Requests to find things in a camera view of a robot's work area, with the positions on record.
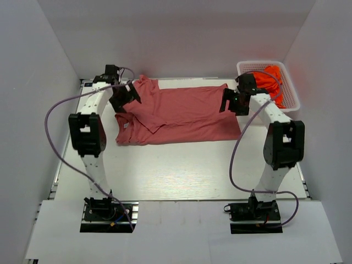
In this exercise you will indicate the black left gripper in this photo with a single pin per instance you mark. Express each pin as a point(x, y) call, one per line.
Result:
point(118, 105)

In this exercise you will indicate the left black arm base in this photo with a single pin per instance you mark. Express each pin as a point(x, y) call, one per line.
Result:
point(108, 216)

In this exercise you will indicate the orange crumpled t-shirt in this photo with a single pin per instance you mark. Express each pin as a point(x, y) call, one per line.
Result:
point(270, 79)

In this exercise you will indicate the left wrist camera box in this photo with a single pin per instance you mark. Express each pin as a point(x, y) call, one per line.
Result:
point(110, 76)

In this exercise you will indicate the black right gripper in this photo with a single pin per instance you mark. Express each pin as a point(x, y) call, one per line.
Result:
point(228, 94)

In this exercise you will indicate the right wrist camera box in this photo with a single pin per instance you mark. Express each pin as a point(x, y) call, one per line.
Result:
point(246, 84)

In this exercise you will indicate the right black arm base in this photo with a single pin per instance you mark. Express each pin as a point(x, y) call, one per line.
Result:
point(254, 217)

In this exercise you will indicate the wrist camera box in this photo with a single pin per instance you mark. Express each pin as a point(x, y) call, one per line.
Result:
point(246, 84)
point(110, 76)

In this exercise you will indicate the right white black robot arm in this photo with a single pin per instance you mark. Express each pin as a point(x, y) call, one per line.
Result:
point(284, 142)

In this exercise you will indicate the pink red t-shirt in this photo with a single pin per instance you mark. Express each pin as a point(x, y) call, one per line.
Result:
point(168, 116)

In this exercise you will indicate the white perforated plastic basket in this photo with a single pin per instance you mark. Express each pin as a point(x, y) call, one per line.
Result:
point(290, 98)

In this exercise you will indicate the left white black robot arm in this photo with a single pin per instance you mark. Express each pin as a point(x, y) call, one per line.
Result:
point(87, 134)

